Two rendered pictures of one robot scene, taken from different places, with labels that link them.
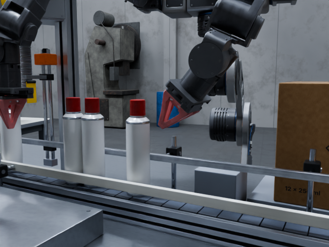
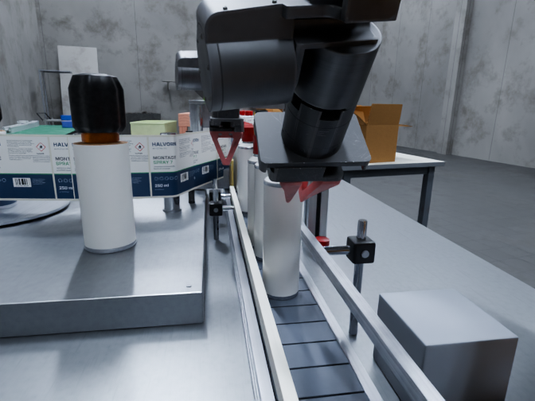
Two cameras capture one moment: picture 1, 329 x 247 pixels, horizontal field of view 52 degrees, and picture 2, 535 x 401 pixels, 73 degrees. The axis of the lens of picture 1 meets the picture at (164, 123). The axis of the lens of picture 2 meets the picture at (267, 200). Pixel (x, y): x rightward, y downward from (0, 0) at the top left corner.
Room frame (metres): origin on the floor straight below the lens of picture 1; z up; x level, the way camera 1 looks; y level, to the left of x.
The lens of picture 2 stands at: (0.42, -0.30, 1.13)
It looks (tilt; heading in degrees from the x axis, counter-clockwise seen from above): 15 degrees down; 53
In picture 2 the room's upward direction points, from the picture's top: 1 degrees clockwise
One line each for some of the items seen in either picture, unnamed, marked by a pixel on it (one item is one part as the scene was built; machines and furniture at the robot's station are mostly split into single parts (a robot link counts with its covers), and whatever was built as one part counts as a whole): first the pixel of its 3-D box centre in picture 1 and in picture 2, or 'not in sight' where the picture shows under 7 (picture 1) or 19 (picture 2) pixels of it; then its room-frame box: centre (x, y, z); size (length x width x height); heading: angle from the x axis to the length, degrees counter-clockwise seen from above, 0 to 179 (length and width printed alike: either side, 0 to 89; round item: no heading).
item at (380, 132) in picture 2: not in sight; (365, 131); (2.48, 1.34, 0.97); 0.51 x 0.42 x 0.37; 168
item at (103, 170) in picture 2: not in sight; (103, 164); (0.56, 0.37, 1.03); 0.09 x 0.09 x 0.30
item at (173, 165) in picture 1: (170, 172); (342, 280); (0.76, -0.01, 0.91); 0.07 x 0.03 x 0.17; 152
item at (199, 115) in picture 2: not in sight; (210, 144); (0.96, 0.73, 1.01); 0.14 x 0.13 x 0.26; 62
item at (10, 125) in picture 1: (6, 109); (225, 142); (0.82, 0.38, 1.05); 0.07 x 0.07 x 0.09; 63
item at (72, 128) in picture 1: (74, 140); (262, 192); (0.79, 0.21, 0.98); 0.05 x 0.05 x 0.20
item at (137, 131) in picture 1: (138, 147); (282, 222); (0.71, 0.06, 0.98); 0.05 x 0.05 x 0.20
